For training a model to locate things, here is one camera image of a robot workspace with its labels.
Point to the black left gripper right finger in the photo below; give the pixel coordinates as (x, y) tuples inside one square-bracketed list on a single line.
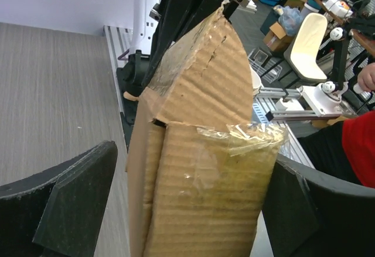
[(310, 213)]

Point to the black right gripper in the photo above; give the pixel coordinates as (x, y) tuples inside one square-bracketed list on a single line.
[(177, 17)]

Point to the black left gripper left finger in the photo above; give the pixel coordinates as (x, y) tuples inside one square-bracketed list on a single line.
[(59, 211)]

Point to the brown cardboard express box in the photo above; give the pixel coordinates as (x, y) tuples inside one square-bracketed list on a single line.
[(198, 168)]

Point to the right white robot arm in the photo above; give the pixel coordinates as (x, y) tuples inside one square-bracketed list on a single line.
[(137, 58)]

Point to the cardboard box in background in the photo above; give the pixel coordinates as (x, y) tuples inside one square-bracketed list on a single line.
[(276, 39)]

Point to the person in red sleeve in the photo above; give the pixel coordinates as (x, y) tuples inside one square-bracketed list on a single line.
[(344, 150)]

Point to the white bowl in background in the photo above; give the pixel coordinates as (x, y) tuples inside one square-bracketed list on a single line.
[(256, 82)]

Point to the cream plastic chair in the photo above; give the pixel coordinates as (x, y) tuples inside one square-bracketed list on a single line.
[(301, 54)]

